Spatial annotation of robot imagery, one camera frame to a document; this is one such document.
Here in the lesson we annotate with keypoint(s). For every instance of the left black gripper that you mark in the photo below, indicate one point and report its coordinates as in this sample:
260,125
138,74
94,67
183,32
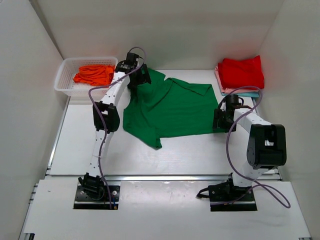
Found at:
145,78

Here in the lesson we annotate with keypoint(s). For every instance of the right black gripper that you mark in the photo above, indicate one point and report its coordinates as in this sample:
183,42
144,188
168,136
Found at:
218,122

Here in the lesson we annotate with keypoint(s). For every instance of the green t shirt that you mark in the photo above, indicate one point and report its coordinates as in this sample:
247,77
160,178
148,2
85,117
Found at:
168,107

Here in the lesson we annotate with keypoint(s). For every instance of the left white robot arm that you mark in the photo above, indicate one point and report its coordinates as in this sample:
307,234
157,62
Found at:
129,73

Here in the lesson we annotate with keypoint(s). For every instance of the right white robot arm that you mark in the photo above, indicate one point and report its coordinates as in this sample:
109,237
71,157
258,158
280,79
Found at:
266,147

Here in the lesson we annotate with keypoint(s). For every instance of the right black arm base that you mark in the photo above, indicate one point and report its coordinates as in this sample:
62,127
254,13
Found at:
226,197

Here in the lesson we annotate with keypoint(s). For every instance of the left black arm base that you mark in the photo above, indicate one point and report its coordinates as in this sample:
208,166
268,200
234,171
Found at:
92,194

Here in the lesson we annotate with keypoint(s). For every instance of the light blue folded t shirt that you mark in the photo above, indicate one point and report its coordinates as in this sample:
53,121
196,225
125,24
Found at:
253,94

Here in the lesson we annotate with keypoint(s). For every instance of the pink folded t shirt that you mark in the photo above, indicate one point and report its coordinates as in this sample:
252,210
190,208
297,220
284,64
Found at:
225,91

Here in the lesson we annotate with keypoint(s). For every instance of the orange t shirt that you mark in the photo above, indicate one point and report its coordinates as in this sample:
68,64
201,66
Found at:
95,75

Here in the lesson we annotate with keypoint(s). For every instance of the red folded t shirt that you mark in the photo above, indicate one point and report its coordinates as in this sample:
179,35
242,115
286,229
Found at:
234,74

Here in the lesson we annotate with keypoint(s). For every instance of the white plastic basket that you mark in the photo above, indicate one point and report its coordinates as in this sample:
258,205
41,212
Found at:
70,67

